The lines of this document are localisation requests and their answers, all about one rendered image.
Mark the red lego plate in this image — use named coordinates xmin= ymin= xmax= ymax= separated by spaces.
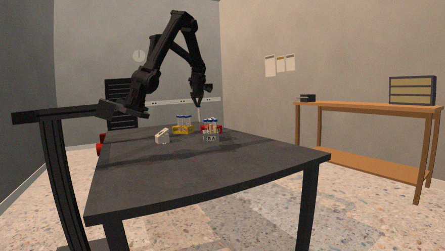
xmin=201 ymin=125 xmax=222 ymax=134

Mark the grey tube rack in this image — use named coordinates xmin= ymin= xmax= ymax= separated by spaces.
xmin=203 ymin=130 xmax=219 ymax=143

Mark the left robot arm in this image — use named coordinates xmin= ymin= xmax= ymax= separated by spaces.
xmin=145 ymin=34 xmax=192 ymax=94

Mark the yellow tube rack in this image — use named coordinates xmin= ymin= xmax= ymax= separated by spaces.
xmin=172 ymin=125 xmax=194 ymax=134

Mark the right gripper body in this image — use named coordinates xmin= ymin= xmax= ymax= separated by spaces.
xmin=190 ymin=83 xmax=204 ymax=96

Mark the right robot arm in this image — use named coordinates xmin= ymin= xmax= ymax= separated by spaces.
xmin=123 ymin=10 xmax=213 ymax=113

